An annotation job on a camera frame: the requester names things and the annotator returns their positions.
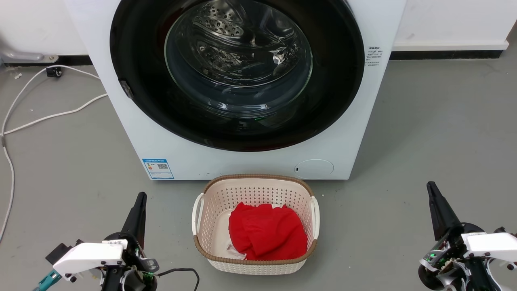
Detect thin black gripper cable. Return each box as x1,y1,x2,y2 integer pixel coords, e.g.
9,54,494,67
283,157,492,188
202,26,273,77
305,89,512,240
157,268,201,291

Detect thick white cable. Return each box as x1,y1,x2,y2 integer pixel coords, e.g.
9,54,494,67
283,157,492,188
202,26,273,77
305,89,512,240
0,93,109,243

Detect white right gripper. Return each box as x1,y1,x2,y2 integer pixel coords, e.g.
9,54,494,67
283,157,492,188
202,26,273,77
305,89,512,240
418,181,517,291

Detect white garment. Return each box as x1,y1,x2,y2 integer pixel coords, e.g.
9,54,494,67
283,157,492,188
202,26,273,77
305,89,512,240
223,242,248,261

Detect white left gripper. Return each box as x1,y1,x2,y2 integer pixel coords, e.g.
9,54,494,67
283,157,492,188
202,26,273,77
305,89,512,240
53,192,160,291

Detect black round glass washer door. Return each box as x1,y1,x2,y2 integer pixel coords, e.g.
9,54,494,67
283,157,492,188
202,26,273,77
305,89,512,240
109,0,366,152

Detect white front-load washing machine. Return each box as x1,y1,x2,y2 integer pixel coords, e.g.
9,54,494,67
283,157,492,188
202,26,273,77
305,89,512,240
65,0,407,181

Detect white perforated laundry basket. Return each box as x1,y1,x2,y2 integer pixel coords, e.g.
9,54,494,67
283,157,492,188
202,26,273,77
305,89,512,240
191,174,321,276

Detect thin white cable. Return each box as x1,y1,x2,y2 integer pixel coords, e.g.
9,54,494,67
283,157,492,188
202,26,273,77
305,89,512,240
0,65,101,136

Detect small printed text sticker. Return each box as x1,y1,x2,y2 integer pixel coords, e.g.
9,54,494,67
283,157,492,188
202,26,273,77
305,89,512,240
366,46,382,67

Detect black door latch handle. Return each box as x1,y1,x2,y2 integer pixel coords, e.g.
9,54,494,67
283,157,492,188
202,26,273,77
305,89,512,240
119,79,135,100

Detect red garment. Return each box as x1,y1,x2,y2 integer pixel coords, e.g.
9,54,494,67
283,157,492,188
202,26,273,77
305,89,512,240
228,202,308,261

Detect blue energy label sticker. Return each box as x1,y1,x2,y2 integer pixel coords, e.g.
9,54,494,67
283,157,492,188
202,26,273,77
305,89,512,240
142,158,174,180

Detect round white filter cover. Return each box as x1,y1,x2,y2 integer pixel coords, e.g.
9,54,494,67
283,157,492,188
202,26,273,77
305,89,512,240
294,159,334,180

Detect black baseboard strip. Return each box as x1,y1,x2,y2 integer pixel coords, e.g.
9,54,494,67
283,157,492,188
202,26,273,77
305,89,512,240
3,55,93,67
389,49,506,61

